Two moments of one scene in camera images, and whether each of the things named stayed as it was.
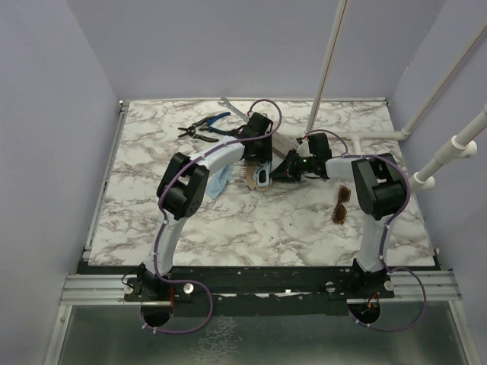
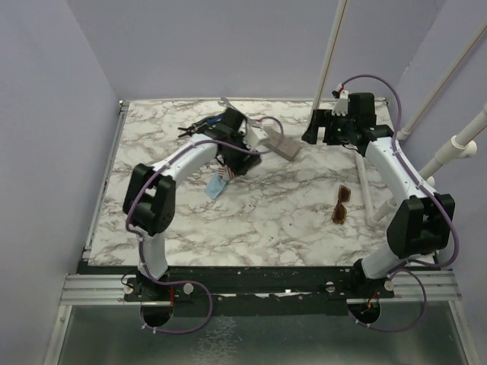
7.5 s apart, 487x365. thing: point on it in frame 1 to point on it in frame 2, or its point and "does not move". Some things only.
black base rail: [253, 290] does not move
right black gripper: [286, 170] to [322, 118]
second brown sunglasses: [339, 213] does not move
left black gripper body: [262, 152] to [237, 160]
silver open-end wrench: [226, 103] does not move
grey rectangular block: [282, 145] does not move
